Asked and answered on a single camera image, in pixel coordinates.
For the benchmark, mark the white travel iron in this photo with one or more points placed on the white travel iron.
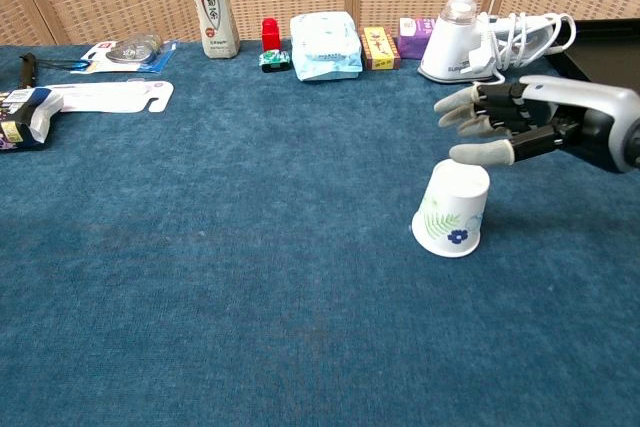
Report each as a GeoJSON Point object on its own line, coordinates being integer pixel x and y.
{"type": "Point", "coordinates": [450, 52]}

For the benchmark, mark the purple white carton box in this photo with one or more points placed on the purple white carton box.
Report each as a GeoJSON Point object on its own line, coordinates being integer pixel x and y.
{"type": "Point", "coordinates": [412, 42]}

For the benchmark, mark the beige milk tea bottle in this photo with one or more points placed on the beige milk tea bottle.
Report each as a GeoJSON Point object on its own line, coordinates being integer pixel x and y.
{"type": "Point", "coordinates": [212, 22]}

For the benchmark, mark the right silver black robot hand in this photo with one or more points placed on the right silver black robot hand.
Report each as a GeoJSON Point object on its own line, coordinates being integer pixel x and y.
{"type": "Point", "coordinates": [575, 102]}

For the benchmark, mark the yellow red carton box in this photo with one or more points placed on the yellow red carton box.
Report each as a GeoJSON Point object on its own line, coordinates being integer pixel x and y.
{"type": "Point", "coordinates": [380, 47]}

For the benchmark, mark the white toothbrush card package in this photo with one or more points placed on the white toothbrush card package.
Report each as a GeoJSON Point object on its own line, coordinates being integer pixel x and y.
{"type": "Point", "coordinates": [110, 97]}

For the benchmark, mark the blue felt table cloth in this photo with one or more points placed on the blue felt table cloth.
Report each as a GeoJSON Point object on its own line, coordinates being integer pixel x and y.
{"type": "Point", "coordinates": [250, 247]}

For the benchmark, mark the black plastic tray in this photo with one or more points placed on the black plastic tray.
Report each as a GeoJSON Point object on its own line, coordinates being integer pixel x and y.
{"type": "Point", "coordinates": [605, 47]}

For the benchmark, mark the dark purple snack package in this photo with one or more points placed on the dark purple snack package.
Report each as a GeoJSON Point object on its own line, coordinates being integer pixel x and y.
{"type": "Point", "coordinates": [20, 122]}

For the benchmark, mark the light blue wet wipes pack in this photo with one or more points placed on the light blue wet wipes pack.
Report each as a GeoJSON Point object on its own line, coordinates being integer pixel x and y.
{"type": "Point", "coordinates": [325, 52]}

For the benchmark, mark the blue white tape blister pack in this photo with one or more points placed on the blue white tape blister pack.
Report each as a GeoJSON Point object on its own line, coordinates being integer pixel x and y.
{"type": "Point", "coordinates": [130, 53]}

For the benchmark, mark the white floral paper cup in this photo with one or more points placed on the white floral paper cup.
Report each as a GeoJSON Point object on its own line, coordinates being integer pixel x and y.
{"type": "Point", "coordinates": [450, 217]}

